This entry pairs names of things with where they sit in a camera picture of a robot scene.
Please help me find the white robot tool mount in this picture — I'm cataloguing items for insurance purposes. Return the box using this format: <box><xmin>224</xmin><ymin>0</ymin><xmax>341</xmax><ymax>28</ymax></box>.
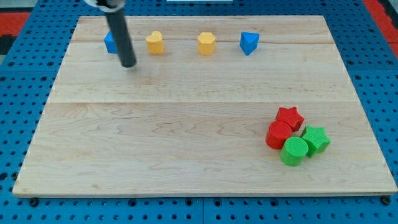
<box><xmin>84</xmin><ymin>0</ymin><xmax>126</xmax><ymax>12</ymax></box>

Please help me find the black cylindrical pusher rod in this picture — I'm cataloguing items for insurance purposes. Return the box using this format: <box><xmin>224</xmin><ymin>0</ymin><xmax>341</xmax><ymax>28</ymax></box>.
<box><xmin>106</xmin><ymin>2</ymin><xmax>136</xmax><ymax>68</ymax></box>

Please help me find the blue cube block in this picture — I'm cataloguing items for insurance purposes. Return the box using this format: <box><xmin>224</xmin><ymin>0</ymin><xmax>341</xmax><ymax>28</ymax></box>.
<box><xmin>103</xmin><ymin>31</ymin><xmax>118</xmax><ymax>54</ymax></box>

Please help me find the yellow heart block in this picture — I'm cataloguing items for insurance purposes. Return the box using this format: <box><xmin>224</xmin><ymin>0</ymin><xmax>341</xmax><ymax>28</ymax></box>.
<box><xmin>146</xmin><ymin>30</ymin><xmax>164</xmax><ymax>55</ymax></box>

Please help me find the yellow hexagon block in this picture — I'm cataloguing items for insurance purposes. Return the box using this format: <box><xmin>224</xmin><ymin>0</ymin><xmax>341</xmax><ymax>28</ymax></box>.
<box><xmin>197</xmin><ymin>32</ymin><xmax>216</xmax><ymax>55</ymax></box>

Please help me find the wooden board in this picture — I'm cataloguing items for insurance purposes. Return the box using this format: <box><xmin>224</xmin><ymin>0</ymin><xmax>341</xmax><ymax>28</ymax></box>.
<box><xmin>13</xmin><ymin>16</ymin><xmax>397</xmax><ymax>198</ymax></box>

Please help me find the blue triangle block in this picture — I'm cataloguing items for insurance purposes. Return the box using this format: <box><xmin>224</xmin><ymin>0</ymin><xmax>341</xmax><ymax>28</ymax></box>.
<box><xmin>239</xmin><ymin>32</ymin><xmax>260</xmax><ymax>55</ymax></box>

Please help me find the red cylinder block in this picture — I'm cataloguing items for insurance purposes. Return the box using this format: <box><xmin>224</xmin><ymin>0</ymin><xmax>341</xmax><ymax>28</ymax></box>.
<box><xmin>265</xmin><ymin>121</ymin><xmax>292</xmax><ymax>149</ymax></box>

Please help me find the red star block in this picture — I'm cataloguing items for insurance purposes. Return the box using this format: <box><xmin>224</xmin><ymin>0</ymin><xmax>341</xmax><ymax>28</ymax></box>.
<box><xmin>275</xmin><ymin>107</ymin><xmax>305</xmax><ymax>132</ymax></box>

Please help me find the green cylinder block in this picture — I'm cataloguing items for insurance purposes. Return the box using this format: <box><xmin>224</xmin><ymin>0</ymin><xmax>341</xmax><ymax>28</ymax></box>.
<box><xmin>280</xmin><ymin>136</ymin><xmax>308</xmax><ymax>166</ymax></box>

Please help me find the green star block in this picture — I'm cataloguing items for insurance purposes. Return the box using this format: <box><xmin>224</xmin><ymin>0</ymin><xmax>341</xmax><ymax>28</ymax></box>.
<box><xmin>300</xmin><ymin>125</ymin><xmax>331</xmax><ymax>158</ymax></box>

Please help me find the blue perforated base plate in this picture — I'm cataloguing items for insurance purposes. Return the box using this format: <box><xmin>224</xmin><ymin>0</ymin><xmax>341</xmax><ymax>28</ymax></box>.
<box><xmin>1</xmin><ymin>0</ymin><xmax>397</xmax><ymax>223</ymax></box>

